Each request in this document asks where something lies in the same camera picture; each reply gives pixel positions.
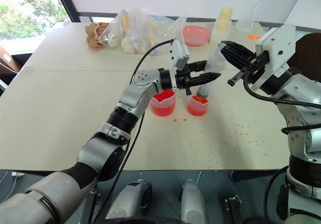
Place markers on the pale yellow stacked plastic cups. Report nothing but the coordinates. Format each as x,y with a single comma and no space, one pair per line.
223,20

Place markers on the white power strip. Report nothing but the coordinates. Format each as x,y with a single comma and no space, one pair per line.
17,174

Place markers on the large clear bag with items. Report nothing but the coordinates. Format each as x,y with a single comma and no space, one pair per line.
135,30

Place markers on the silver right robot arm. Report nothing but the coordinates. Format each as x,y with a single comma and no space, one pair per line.
301,88

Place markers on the orange plastic scraps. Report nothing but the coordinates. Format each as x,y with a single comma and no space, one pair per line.
253,37

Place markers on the brown cardboard box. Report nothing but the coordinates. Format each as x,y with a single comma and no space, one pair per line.
7,62

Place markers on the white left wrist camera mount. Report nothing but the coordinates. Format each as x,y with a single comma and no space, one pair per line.
176,54

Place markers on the empty clear plastic bag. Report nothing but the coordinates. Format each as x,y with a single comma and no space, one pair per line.
175,26

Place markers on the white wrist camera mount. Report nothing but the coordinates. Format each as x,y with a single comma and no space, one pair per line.
176,54
278,48

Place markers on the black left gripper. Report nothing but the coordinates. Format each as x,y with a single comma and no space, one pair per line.
182,80

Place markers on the black window frame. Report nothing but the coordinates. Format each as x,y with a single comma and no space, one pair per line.
65,3

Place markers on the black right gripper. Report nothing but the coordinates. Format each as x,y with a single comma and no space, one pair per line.
259,60

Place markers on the silver rounded housing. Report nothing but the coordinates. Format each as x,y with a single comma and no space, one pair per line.
133,201
191,201

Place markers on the dark brown round board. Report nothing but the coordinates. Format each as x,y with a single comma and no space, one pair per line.
309,50

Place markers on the clear plastic beaker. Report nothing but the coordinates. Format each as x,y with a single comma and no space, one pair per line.
244,25

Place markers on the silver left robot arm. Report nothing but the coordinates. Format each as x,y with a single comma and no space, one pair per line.
135,93

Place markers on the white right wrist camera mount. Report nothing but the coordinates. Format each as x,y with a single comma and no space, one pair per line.
278,48

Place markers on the clear cup with red liquid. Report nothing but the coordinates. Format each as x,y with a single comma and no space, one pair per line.
163,108
196,108

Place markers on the pink square plastic plate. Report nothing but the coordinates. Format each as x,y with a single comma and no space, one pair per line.
196,34

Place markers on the black metal bracket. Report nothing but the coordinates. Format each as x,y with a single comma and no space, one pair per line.
232,206
95,204

